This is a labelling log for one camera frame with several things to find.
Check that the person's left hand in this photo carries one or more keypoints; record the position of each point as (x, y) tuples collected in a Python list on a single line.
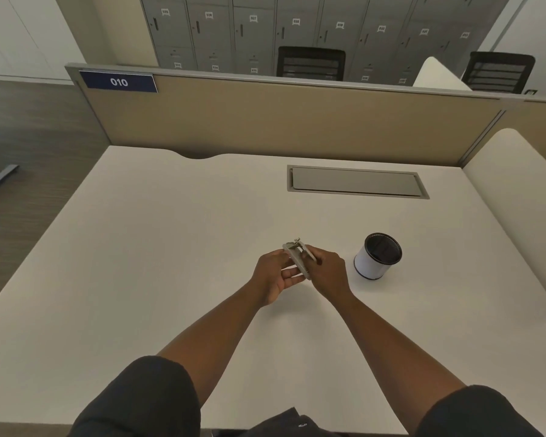
[(267, 279)]

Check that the person's right hand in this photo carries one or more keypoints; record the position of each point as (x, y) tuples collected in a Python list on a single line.
[(332, 277)]

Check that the person's left thumb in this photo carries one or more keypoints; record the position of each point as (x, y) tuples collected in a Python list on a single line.
[(280, 256)]

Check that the person's right fingers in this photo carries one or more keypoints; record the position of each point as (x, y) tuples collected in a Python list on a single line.
[(316, 257)]

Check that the grey metal hand tool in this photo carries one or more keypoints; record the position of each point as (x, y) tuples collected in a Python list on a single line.
[(296, 260)]

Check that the person's right forearm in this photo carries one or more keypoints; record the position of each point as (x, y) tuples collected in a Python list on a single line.
[(396, 345)]

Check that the person's left forearm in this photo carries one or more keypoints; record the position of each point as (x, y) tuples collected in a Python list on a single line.
[(209, 334)]

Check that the white cup with black inside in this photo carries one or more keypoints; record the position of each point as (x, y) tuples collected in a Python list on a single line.
[(376, 263)]

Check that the beige desk partition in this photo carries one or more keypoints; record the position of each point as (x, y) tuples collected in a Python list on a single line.
[(300, 118)]

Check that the black mesh office chair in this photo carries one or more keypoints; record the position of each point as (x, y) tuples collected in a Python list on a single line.
[(498, 72), (310, 63)]

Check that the black shirt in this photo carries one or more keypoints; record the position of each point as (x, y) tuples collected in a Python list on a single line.
[(141, 405)]

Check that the white rounded side panel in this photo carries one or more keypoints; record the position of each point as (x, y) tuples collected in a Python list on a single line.
[(439, 77), (518, 200)]

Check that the bank of grey lockers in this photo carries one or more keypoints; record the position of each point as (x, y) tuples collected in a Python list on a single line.
[(255, 27)]

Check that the blue number sign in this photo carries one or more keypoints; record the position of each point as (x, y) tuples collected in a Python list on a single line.
[(118, 82)]

